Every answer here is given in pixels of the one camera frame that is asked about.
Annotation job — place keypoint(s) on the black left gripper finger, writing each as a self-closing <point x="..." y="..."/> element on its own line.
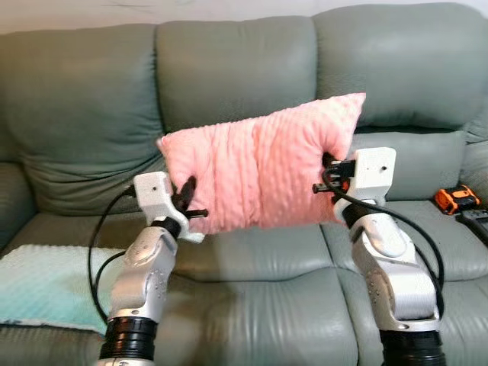
<point x="185" y="193"/>

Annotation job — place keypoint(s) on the pink dotted plush pillow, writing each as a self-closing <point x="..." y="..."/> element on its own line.
<point x="259" y="168"/>

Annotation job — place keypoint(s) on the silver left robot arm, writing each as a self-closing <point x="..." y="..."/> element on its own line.
<point x="145" y="278"/>

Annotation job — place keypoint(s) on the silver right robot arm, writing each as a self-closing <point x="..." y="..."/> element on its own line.
<point x="396" y="274"/>

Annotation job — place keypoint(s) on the grey-green leather sofa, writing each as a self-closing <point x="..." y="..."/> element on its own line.
<point x="229" y="69"/>

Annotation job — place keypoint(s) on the orange and black device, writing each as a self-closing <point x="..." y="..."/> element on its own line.
<point x="456" y="200"/>

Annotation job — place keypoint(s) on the black flat device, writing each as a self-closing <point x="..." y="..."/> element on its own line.
<point x="476" y="225"/>

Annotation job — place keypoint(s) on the mint green dotted blanket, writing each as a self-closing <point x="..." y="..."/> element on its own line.
<point x="46" y="286"/>

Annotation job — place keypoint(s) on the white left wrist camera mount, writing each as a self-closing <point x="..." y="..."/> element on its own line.
<point x="152" y="191"/>

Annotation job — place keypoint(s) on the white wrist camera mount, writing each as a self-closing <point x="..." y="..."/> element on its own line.
<point x="374" y="171"/>
<point x="152" y="191"/>

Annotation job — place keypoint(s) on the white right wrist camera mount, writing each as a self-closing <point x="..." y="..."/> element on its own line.
<point x="374" y="171"/>

